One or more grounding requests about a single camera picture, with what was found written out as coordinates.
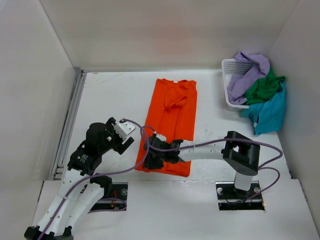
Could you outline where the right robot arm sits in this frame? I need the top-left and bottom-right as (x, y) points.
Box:
(142, 131), (261, 193)

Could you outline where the teal t shirt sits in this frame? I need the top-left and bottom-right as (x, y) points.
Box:
(240, 80), (286, 136)

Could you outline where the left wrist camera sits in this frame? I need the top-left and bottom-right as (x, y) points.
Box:
(113, 119), (136, 140)

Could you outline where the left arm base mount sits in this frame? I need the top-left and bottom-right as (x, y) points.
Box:
(90, 182), (128, 211)

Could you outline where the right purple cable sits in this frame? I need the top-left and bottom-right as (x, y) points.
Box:
(139, 125), (284, 203)

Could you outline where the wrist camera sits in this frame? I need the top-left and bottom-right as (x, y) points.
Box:
(153, 133), (167, 142)
(113, 119), (136, 140)

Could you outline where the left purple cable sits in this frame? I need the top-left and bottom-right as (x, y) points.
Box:
(37, 118), (151, 240)

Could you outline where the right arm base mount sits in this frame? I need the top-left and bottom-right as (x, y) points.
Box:
(215, 181), (265, 211)

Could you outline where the orange t shirt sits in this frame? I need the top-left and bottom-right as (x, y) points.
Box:
(134, 78), (198, 178)

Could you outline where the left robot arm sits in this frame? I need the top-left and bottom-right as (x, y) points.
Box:
(24, 117), (135, 240)

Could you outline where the purple cable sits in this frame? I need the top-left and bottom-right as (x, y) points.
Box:
(37, 118), (151, 240)
(139, 125), (284, 203)

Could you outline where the white laundry basket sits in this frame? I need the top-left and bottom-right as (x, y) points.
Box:
(221, 58), (253, 112)

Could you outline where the lilac t shirt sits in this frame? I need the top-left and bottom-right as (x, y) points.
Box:
(227, 51), (271, 105)

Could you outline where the green t shirt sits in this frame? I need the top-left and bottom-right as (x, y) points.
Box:
(244, 68), (286, 106)

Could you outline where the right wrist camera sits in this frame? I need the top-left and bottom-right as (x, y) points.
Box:
(153, 133), (167, 142)

